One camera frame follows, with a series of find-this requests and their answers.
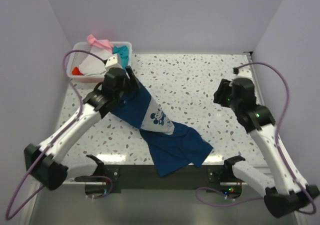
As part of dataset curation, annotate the white plastic laundry basket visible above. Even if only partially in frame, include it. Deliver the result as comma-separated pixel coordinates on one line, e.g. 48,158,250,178
67,41,133,83

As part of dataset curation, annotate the aluminium frame rail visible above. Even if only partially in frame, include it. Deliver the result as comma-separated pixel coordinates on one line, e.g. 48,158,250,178
246,51,308,186

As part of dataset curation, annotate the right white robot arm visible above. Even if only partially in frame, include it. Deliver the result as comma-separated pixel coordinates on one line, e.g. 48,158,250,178
213,76,320,218

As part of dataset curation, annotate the teal t-shirt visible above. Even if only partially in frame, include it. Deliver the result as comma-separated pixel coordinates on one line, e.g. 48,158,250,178
112,45,130,69

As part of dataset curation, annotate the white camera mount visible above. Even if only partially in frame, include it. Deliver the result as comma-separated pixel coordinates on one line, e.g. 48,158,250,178
104,53,122,71
233,67,253,80

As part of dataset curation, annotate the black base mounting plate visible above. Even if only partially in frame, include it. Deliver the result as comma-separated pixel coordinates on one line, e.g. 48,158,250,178
74,163,242,198

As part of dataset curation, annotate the white t-shirt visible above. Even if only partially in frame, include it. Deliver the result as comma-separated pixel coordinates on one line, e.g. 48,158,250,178
78,46,113,76

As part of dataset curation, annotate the orange t-shirt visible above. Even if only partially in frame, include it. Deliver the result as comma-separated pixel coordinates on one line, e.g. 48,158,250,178
71,66,83,76

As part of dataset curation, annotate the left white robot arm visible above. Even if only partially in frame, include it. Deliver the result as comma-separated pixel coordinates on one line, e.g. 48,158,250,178
24,66,140,191

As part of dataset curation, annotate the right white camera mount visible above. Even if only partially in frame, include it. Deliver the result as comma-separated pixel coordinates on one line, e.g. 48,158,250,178
233,67,253,80

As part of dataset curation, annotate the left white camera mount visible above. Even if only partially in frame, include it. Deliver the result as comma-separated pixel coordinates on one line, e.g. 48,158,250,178
104,53,122,71

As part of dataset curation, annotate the blue mickey t-shirt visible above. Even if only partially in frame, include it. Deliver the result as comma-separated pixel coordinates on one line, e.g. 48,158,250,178
111,85,213,177

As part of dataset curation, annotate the pink t-shirt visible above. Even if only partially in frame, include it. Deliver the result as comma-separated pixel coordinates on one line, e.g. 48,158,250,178
86,34,114,53

